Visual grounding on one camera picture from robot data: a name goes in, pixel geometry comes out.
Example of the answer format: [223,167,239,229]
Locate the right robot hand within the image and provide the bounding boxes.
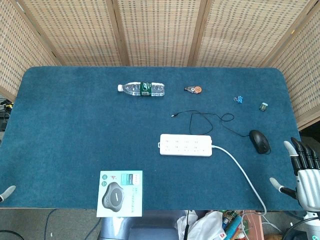
[269,136,320,214]

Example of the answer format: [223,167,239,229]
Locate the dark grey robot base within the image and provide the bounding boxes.
[99,210,187,240]

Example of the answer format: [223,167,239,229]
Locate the white power strip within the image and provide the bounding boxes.
[157,133,213,157]

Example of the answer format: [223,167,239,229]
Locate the black computer mouse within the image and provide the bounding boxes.
[249,129,272,155]

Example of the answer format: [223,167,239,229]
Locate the reddish brown cardboard box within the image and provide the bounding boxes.
[240,212,263,240]

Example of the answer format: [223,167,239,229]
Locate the blue orange packet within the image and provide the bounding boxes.
[222,215,243,238]

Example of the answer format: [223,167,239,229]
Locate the white plastic bag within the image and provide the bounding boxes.
[176,211,227,240]

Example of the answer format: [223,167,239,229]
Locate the orange black correction tape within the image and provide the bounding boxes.
[184,85,203,95]

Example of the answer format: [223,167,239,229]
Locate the clear plastic water bottle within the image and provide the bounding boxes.
[117,81,166,97]

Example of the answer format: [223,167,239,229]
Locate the teal Philips speakerphone box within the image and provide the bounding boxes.
[96,170,144,218]

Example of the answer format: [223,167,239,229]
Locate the woven bamboo folding screen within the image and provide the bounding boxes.
[0,0,320,131]

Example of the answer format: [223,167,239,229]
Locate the blue carpet table mat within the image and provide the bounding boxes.
[0,66,305,211]

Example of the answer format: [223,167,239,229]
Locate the white power strip cord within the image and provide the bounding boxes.
[211,144,268,216]

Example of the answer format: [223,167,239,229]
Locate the thin black mouse cable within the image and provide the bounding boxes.
[171,110,251,138]

